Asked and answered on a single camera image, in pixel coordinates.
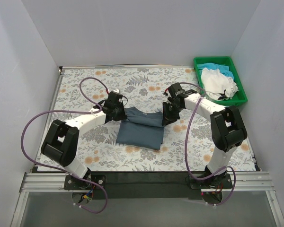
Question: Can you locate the green plastic bin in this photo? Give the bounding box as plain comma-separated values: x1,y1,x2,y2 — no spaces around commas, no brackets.
194,56,248,106

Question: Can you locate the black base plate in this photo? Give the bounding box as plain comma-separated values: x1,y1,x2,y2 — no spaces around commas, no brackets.
63,170,235,201

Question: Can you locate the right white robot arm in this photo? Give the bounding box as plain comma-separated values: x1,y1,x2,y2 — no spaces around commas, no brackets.
162,83,248,188

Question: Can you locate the light blue t-shirt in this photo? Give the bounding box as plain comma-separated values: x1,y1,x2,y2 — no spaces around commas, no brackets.
197,62,234,80

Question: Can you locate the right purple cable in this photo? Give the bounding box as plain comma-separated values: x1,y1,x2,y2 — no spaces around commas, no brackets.
164,82,236,206

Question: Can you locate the white t-shirt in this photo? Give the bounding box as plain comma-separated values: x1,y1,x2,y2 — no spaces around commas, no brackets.
201,68,239,101

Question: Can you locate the dark blue-grey t-shirt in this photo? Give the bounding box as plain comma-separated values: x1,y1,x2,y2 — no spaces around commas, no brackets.
116,107,164,150

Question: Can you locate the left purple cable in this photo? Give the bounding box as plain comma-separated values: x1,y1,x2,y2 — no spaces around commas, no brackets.
20,77,109,213

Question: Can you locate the purple cable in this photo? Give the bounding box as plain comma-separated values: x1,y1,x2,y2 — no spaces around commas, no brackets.
20,77,109,213
164,82,236,206

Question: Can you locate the floral patterned table mat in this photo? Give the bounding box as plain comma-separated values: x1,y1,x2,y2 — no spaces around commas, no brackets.
37,67,260,172

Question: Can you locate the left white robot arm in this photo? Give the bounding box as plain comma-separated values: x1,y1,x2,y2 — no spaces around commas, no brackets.
41,90,127,189

